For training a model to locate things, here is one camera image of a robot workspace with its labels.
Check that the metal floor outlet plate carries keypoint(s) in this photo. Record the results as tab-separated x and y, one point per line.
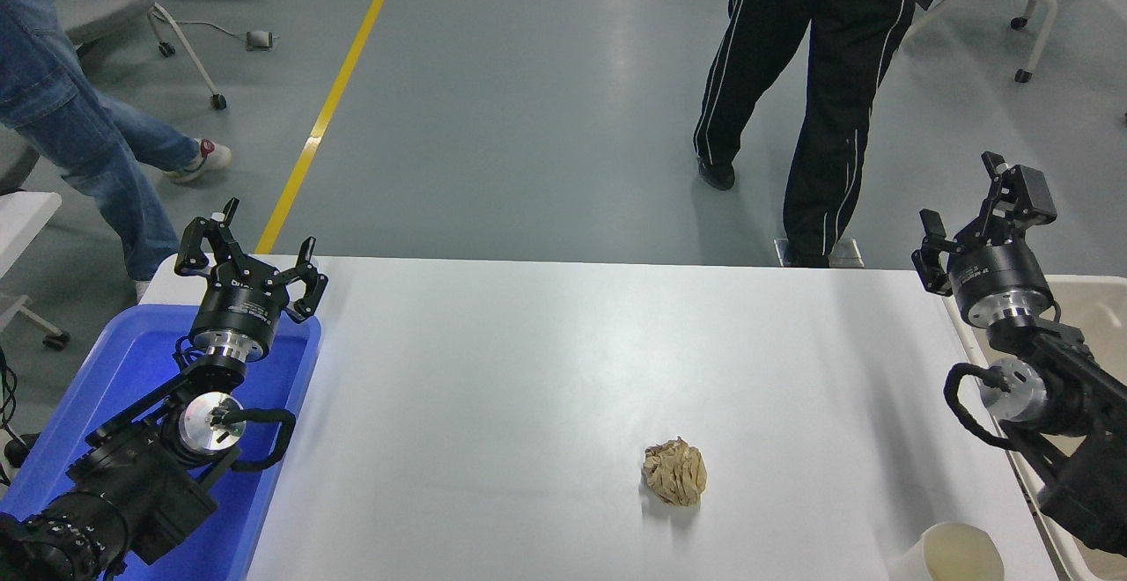
847	253
779	253

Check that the white side table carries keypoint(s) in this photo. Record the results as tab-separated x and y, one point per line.
22	220

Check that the small grey floor pedal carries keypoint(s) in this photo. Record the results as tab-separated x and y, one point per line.
260	39

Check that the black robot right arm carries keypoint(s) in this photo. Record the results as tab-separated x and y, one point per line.
1083	387

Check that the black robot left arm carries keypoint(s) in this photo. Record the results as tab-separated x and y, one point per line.
132	484

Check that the blue plastic tray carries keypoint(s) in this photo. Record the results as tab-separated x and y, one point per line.
132	361

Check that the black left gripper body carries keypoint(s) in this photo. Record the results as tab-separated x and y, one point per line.
239	310

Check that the white paper cup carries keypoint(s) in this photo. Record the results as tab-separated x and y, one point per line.
960	556

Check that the person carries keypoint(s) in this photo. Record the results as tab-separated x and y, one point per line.
53	97
836	79

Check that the crumpled tan paper ball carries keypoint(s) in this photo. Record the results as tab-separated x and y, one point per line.
674	473

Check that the white-framed wheeled chair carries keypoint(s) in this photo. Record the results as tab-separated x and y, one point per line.
1039	0

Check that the large pale bin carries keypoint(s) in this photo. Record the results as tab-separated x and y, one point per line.
1096	317

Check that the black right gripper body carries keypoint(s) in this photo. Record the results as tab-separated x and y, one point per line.
999	273

